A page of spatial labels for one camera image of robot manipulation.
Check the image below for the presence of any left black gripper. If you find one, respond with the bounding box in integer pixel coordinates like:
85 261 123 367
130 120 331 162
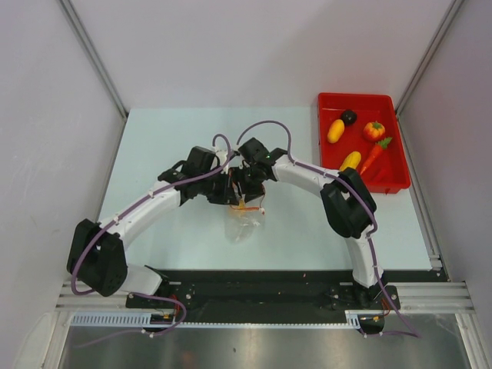
198 168 238 205

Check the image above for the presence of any clear zip top bag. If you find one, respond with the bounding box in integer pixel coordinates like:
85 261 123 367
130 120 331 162
224 194 266 244

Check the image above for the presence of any orange fake mango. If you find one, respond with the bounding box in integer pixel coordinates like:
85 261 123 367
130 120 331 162
327 119 345 144

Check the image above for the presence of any yellow fake corn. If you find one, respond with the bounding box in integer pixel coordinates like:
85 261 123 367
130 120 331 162
339 151 361 171

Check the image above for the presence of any dark fake food piece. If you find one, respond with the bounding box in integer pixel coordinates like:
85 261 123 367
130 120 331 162
341 110 357 125

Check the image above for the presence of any orange fake pumpkin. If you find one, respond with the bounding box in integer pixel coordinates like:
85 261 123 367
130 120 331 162
363 121 386 142

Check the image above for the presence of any orange fake carrot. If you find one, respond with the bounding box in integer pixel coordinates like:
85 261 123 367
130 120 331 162
360 137 393 175

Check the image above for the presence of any red fake chili pepper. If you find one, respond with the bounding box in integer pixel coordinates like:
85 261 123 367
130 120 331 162
367 167 391 186

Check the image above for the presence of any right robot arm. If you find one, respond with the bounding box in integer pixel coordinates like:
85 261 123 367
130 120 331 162
237 138 384 308

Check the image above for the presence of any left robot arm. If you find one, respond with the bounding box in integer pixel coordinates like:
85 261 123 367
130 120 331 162
67 146 236 308

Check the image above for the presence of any red plastic bin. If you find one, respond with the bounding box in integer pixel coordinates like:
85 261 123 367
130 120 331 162
317 92 411 194

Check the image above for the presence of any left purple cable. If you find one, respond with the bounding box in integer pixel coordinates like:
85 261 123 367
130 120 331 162
71 134 234 339

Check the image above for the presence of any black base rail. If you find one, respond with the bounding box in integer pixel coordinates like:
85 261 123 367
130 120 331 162
125 270 401 321

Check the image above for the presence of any white cable duct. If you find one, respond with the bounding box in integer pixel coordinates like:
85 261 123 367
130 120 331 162
71 311 385 331

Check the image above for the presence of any right aluminium frame post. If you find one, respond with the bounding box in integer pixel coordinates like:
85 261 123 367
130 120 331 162
395 0 467 116

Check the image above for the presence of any aluminium frame post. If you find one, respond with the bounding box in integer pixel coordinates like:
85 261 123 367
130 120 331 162
395 0 467 116
56 0 129 122

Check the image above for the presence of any left aluminium frame post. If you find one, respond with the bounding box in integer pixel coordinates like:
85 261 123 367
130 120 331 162
56 0 129 122

